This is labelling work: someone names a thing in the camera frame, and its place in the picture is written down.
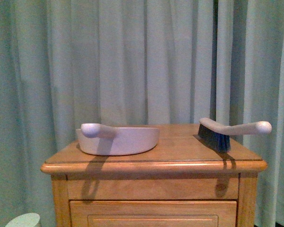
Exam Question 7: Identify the wooden nightstand cabinet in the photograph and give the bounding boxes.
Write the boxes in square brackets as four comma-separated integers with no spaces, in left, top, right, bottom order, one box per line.
[41,124,267,227]

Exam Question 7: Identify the beige hand brush dark bristles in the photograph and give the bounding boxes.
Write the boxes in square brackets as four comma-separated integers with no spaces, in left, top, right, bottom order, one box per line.
[198,118,272,153]

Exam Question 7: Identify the white round object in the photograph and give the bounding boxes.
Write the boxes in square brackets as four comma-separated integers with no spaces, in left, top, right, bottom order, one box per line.
[6,213,41,227]

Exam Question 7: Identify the beige plastic dustpan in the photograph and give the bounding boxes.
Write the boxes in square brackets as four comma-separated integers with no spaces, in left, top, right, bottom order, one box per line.
[76,123,160,156]

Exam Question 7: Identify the light green curtain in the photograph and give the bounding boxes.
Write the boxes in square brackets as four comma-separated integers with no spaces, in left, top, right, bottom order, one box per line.
[0,0,284,227]

